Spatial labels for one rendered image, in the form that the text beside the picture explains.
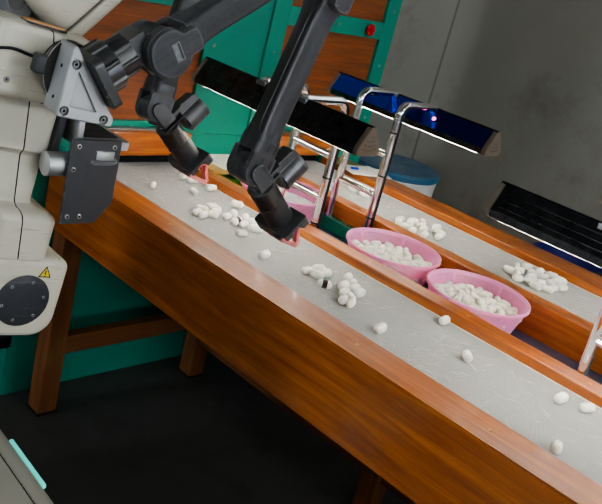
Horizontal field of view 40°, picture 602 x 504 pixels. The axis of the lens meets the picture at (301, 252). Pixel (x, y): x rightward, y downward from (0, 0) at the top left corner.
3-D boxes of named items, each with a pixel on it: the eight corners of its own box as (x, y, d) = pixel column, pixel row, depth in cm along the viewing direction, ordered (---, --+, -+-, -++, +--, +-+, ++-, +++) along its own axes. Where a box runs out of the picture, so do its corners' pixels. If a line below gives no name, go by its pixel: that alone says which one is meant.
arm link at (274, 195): (239, 186, 163) (257, 198, 159) (263, 163, 164) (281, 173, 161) (253, 208, 168) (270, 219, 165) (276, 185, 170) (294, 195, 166)
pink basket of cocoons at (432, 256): (416, 309, 211) (427, 276, 208) (323, 273, 219) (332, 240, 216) (441, 282, 235) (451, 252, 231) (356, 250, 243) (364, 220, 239)
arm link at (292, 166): (224, 160, 161) (249, 174, 155) (264, 121, 163) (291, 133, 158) (251, 200, 169) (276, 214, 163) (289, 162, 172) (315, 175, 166)
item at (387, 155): (364, 250, 244) (407, 103, 229) (316, 224, 256) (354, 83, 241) (402, 245, 258) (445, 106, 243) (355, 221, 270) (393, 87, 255)
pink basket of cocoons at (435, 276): (482, 359, 192) (495, 323, 189) (395, 308, 208) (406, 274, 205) (537, 340, 211) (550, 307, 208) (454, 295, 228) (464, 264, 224)
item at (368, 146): (356, 156, 189) (364, 126, 186) (190, 81, 226) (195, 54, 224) (377, 156, 195) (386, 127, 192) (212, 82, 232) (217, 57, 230)
